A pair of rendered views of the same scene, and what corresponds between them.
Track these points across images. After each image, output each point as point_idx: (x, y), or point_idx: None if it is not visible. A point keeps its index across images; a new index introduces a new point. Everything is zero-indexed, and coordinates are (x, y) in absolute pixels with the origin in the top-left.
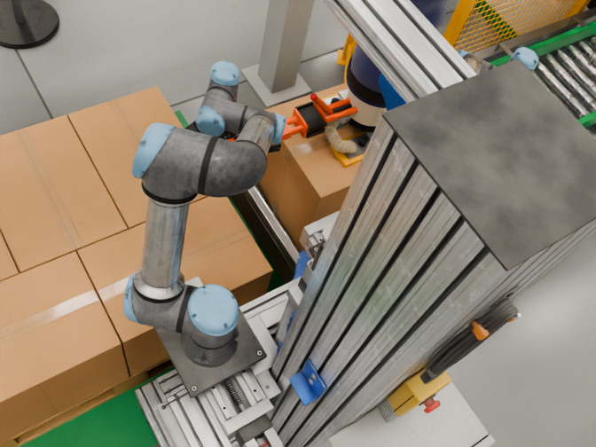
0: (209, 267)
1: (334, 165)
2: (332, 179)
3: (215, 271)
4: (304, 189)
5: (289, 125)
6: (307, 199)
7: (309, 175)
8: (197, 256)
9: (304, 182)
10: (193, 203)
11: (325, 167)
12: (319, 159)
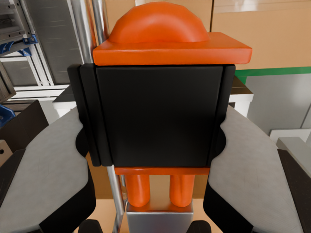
0: (118, 9)
1: (109, 228)
2: (87, 218)
3: (110, 14)
4: (104, 175)
5: (199, 214)
6: (96, 167)
7: (102, 203)
8: (138, 0)
9: (105, 185)
10: (208, 30)
11: (109, 220)
12: (125, 220)
